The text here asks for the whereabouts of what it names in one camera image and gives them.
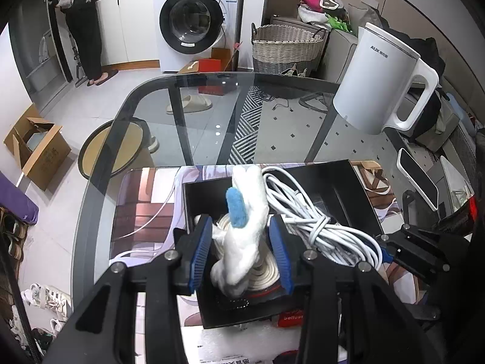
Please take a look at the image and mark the person in grey top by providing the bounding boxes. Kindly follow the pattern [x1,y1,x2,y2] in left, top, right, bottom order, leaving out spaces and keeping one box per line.
[48,0,118,86]

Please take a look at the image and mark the open cardboard box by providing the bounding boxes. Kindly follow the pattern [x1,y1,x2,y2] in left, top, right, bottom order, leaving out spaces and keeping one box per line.
[3,103,71,191]

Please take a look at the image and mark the black storage box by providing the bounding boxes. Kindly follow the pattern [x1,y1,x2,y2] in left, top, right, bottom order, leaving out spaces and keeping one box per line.
[182,160,382,329]

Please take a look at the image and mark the white sneakers on floor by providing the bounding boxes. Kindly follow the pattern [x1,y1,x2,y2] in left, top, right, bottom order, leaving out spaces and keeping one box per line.
[21,284,72,318]

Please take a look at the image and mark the white electric kettle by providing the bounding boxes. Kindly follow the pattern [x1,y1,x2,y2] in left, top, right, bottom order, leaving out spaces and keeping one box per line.
[333,22,439,135]

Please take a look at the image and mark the white paper packet with text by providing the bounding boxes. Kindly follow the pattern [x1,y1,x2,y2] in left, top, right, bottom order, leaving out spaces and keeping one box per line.
[182,321,301,363]

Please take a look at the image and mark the red snack packet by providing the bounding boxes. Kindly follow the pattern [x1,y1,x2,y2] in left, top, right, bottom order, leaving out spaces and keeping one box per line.
[276,309,304,328]

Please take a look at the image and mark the anime printed desk mat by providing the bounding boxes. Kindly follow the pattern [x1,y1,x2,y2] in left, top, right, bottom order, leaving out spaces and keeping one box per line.
[108,158,429,364]

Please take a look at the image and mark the beige slipper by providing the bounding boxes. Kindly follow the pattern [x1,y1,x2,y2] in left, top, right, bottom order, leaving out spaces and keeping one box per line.
[166,95,213,115]

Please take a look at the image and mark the smartphone in white case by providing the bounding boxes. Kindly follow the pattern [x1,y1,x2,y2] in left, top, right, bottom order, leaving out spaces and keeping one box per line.
[396,148,439,212]

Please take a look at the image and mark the woven laundry basket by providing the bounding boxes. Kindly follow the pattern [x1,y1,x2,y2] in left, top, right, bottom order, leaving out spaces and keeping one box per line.
[251,24,327,76]

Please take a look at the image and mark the round wooden stool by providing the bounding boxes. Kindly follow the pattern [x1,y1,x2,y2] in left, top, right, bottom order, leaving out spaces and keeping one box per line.
[77,117,159,180]

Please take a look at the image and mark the white power cable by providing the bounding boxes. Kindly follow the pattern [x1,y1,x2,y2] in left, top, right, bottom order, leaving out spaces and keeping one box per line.
[260,165,385,270]

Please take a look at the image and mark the red box on floor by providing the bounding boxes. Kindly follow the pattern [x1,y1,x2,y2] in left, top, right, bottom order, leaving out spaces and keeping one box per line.
[178,48,236,96]

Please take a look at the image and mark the white plush toy blue ear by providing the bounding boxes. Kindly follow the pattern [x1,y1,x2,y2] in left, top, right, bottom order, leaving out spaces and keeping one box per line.
[210,164,269,298]

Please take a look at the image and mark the pile of colourful clothes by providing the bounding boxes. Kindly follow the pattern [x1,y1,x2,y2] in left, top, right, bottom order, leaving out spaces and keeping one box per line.
[298,0,353,33]

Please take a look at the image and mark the purple rolled mat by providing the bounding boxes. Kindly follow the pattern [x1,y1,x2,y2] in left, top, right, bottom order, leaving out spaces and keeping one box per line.
[0,173,38,225]

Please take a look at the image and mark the white front-load washing machine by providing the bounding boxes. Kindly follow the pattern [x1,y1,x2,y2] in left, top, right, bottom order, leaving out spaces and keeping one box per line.
[153,0,243,73]

